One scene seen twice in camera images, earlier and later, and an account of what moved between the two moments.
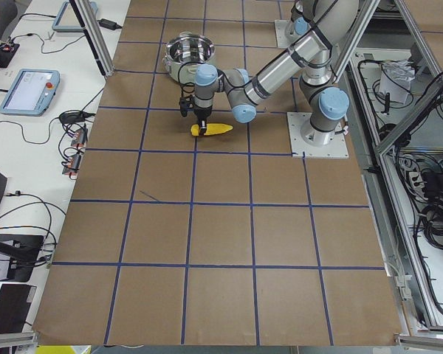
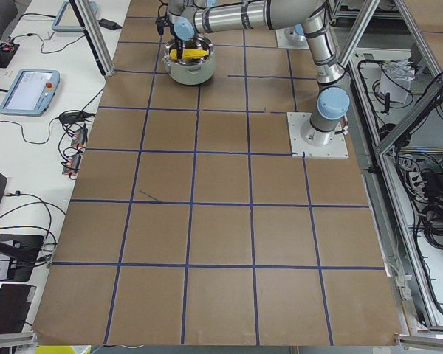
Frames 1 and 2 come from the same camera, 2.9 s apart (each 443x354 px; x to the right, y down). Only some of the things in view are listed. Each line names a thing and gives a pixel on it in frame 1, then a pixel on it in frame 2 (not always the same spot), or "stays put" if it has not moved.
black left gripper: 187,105 -> 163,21
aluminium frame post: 90,21 stays put
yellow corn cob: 211,128 -> 187,53
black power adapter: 108,24 stays put
